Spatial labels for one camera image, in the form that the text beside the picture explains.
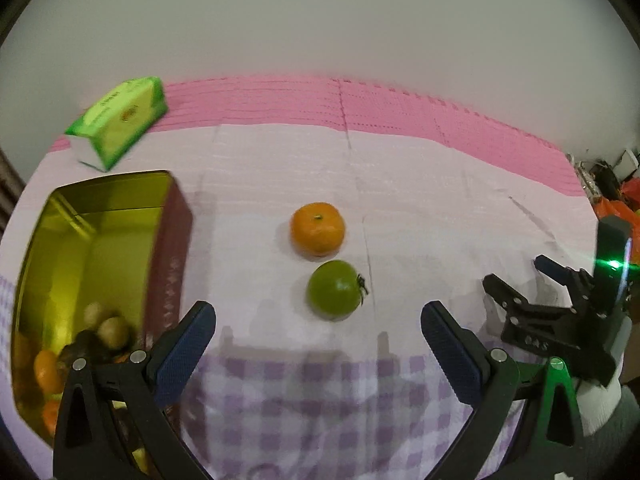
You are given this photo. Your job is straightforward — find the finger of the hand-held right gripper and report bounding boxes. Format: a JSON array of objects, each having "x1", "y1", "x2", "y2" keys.
[
  {"x1": 534, "y1": 254, "x2": 596, "y2": 311},
  {"x1": 482, "y1": 273, "x2": 581, "y2": 319}
]

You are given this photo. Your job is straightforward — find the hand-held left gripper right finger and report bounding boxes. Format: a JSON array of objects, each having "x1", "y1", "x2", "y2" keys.
[{"x1": 421, "y1": 301, "x2": 583, "y2": 480}]

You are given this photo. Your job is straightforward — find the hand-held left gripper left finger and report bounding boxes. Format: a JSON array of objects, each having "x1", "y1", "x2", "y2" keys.
[{"x1": 52, "y1": 301, "x2": 217, "y2": 480}]

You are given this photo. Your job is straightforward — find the brown longan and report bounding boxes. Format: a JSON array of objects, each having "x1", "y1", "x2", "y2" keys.
[
  {"x1": 82, "y1": 302, "x2": 106, "y2": 328},
  {"x1": 97, "y1": 316, "x2": 132, "y2": 351}
]

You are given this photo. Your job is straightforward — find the dark brown mangosteen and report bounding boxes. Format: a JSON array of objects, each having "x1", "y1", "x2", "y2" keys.
[{"x1": 60, "y1": 330, "x2": 113, "y2": 366}]

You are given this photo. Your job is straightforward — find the green tomato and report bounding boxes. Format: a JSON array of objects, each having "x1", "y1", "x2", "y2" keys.
[{"x1": 306, "y1": 260, "x2": 370, "y2": 322}]

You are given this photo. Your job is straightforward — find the oval orange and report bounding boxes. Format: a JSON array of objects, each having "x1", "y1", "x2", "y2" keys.
[{"x1": 33, "y1": 350, "x2": 66, "y2": 395}]

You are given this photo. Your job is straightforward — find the maroon and gold tin box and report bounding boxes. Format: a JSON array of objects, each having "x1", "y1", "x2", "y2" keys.
[{"x1": 10, "y1": 170, "x2": 195, "y2": 448}]

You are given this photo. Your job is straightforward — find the round orange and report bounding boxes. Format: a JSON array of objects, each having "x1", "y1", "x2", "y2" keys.
[{"x1": 41, "y1": 400, "x2": 63, "y2": 436}]

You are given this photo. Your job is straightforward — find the orange tangerine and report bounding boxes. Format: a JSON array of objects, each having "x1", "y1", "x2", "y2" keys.
[{"x1": 290, "y1": 202, "x2": 346, "y2": 260}]

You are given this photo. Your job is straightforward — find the orange plastic bag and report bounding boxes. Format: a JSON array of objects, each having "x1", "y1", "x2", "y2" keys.
[{"x1": 594, "y1": 179, "x2": 640, "y2": 267}]

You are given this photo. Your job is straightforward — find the purple checked tablecloth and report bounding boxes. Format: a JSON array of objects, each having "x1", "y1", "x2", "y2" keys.
[{"x1": 0, "y1": 122, "x2": 601, "y2": 480}]

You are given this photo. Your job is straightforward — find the pink foam mat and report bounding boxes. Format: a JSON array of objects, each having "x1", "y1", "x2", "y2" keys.
[{"x1": 50, "y1": 76, "x2": 588, "y2": 198}]

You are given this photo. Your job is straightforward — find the brown wooden furniture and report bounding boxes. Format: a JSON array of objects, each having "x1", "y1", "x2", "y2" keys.
[{"x1": 0, "y1": 147, "x2": 28, "y2": 241}]

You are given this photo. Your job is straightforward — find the green tissue pack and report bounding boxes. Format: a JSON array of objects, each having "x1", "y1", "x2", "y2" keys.
[{"x1": 65, "y1": 76, "x2": 167, "y2": 172}]

